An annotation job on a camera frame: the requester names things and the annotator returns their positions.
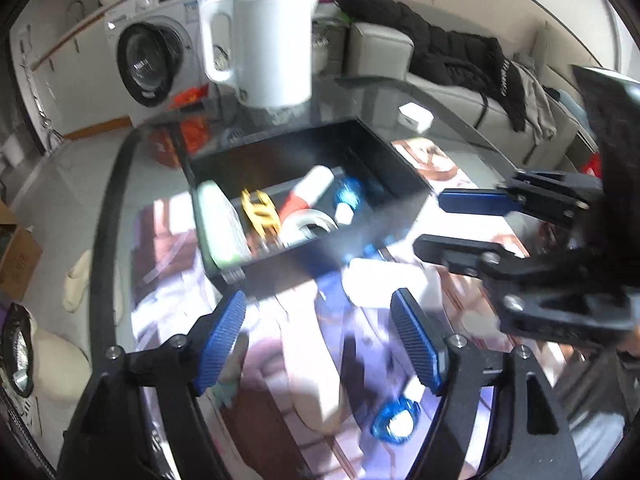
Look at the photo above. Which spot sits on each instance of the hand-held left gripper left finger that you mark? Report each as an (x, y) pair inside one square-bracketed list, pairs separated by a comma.
[(220, 340)]

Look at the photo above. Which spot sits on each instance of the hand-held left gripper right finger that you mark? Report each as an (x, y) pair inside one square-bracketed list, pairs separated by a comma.
[(420, 345)]

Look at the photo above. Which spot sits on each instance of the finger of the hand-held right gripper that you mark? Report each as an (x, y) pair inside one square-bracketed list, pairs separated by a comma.
[(450, 250), (475, 201)]

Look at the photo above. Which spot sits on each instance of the translucent white case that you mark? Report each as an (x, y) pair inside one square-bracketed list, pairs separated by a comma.
[(390, 280)]

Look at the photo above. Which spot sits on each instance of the green and white pack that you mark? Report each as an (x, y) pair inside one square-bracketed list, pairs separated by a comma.
[(220, 225)]

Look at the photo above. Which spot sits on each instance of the blue clear plastic toy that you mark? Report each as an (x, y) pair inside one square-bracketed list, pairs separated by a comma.
[(371, 251), (382, 425), (347, 192)]

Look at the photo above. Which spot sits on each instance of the white tape roll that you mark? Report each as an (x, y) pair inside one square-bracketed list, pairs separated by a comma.
[(300, 220)]

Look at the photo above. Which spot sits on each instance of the white bottle with orange cap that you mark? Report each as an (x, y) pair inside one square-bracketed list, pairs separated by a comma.
[(312, 185)]

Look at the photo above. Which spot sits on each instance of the black rectangular box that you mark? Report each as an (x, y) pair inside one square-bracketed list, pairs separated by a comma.
[(300, 150)]

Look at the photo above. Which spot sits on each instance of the white charger cube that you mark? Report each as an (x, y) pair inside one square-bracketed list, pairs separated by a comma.
[(415, 116)]

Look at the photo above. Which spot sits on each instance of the grey garment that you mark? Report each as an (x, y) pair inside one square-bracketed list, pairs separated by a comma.
[(535, 105)]

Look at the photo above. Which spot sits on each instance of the black jacket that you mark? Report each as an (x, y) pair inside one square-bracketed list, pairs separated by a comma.
[(440, 55)]

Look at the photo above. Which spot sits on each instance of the beige slipper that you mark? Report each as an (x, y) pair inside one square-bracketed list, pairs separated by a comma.
[(77, 280)]

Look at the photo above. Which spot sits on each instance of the beige soft object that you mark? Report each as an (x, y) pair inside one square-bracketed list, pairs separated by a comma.
[(55, 365)]

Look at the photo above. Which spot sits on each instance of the grey sofa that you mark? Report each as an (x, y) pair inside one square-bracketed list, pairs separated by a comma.
[(380, 45)]

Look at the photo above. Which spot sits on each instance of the person's grey clothing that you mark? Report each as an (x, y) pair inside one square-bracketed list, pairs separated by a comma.
[(600, 410)]

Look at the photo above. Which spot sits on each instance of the dark round shiny object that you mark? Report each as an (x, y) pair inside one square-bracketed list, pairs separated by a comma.
[(17, 350)]

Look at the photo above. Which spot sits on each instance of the cardboard box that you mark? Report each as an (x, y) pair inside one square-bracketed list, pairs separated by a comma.
[(20, 260)]

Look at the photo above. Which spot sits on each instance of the white electric kettle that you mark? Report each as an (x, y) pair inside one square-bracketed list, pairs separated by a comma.
[(270, 45)]

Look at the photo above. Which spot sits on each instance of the white washing machine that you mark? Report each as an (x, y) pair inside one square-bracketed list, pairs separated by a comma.
[(150, 60)]

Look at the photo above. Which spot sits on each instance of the white kitchen cabinet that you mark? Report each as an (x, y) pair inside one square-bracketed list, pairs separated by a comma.
[(60, 45)]

